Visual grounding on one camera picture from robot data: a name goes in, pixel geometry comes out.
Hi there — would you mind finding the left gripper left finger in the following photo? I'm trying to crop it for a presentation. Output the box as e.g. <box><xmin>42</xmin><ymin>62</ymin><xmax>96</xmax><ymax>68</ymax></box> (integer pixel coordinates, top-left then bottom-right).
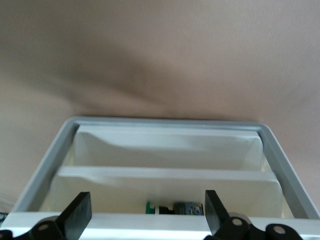
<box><xmin>29</xmin><ymin>191</ymin><xmax>92</xmax><ymax>240</ymax></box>

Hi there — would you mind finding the white drawer cabinet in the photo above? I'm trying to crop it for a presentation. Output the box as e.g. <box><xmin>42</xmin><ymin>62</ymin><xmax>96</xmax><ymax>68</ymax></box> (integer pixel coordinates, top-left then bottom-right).
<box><xmin>7</xmin><ymin>116</ymin><xmax>320</xmax><ymax>240</ymax></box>

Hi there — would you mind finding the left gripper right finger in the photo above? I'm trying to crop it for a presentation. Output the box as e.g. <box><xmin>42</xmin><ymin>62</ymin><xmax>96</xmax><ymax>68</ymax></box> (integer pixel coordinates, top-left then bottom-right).
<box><xmin>204</xmin><ymin>189</ymin><xmax>251</xmax><ymax>240</ymax></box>

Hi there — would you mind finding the green push button switch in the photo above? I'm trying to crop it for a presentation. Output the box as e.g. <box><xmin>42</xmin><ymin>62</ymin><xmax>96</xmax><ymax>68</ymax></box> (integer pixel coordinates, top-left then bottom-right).
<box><xmin>145</xmin><ymin>201</ymin><xmax>204</xmax><ymax>216</ymax></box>

